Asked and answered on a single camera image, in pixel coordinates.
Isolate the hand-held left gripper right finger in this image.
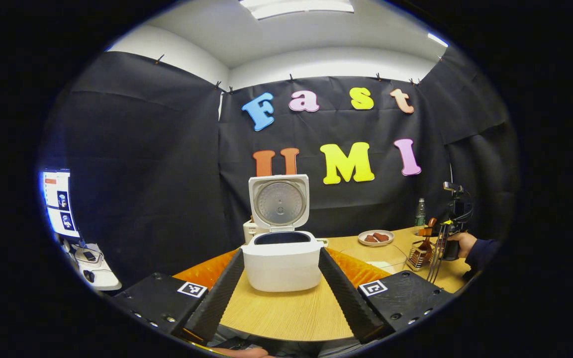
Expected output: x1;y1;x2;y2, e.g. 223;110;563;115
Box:
318;247;455;345

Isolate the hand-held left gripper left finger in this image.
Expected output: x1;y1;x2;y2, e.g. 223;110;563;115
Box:
112;248;245;345

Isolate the brown wooden spoon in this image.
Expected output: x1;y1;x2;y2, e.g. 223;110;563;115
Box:
417;217;438;259

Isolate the metal wire chopstick holder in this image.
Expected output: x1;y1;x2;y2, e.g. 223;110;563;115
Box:
406;240;436;271

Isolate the white rice cooker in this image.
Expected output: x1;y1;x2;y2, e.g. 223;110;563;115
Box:
241;174;329;292

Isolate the white round plate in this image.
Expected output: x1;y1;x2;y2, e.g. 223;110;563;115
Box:
358;230;395;247

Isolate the white toaster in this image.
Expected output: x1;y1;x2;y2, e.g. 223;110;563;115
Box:
243;219;260;244

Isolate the white side table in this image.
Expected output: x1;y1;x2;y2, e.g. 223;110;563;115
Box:
60;239;122;291

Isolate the black backdrop cloth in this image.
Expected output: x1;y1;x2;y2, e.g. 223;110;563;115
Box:
40;47;520;289

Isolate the computer monitor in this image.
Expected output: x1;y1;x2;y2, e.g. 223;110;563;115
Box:
42;169;81;239

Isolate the ceiling light panel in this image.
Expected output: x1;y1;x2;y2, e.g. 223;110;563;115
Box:
239;0;355;20

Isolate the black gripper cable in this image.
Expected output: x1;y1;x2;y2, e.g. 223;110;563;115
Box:
427;191;475;284

